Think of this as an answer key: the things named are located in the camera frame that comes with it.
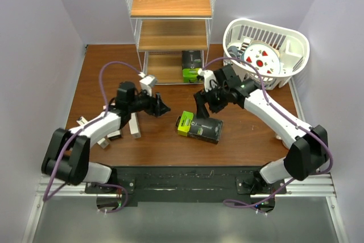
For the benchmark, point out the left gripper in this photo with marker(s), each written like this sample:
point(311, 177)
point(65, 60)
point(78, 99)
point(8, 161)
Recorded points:
point(153, 103)

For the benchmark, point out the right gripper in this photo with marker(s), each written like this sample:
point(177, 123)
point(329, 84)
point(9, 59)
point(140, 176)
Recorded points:
point(202, 97)

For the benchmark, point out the black green razor box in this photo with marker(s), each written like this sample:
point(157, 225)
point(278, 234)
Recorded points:
point(204, 129)
point(192, 61)

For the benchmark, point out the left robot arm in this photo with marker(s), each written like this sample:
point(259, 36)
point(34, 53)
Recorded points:
point(67, 157)

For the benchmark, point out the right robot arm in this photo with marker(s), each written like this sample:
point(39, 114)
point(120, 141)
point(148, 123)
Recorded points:
point(307, 146)

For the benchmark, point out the narrow silver razor box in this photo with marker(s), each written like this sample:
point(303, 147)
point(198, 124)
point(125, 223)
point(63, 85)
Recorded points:
point(134, 126)

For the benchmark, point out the silver box with H logo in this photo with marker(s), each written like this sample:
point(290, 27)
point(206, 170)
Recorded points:
point(115, 135)

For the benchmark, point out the grey item in basket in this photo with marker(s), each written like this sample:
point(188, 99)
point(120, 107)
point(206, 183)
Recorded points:
point(234, 52)

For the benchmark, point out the small silver box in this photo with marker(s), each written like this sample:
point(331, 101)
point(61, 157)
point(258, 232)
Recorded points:
point(103, 143)

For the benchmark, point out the watermelon pattern plate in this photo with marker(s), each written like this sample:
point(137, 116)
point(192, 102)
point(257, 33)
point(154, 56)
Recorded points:
point(263, 57)

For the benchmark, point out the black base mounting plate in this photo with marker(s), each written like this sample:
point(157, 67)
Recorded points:
point(235, 185)

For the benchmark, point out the pink ceramic mug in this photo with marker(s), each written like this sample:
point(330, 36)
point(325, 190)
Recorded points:
point(278, 137)

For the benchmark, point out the white plastic dish basket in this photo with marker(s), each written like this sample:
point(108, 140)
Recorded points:
point(292, 45)

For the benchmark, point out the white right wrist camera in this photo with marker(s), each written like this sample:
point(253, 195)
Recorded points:
point(209, 79)

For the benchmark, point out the white wire wooden shelf rack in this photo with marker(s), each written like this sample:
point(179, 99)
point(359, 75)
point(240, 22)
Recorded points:
point(162, 29)

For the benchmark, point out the aluminium frame rail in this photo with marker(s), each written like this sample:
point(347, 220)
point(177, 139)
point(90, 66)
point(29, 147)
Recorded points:
point(314, 186)

